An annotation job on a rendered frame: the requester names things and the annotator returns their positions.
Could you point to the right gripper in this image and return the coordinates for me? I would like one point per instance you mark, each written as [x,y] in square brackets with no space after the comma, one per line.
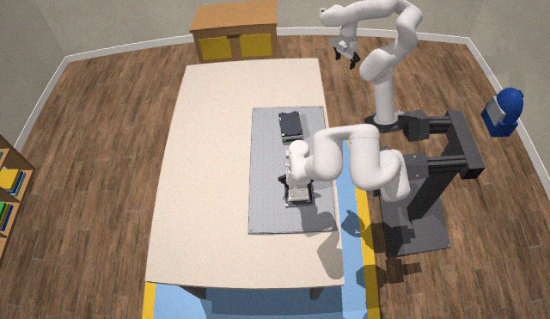
[351,53]

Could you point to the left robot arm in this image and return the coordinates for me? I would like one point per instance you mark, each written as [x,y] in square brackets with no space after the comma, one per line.
[368,171]

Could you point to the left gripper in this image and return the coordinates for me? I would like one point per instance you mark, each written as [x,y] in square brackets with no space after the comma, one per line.
[289,180]

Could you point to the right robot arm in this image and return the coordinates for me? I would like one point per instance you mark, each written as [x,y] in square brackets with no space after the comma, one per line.
[382,58]

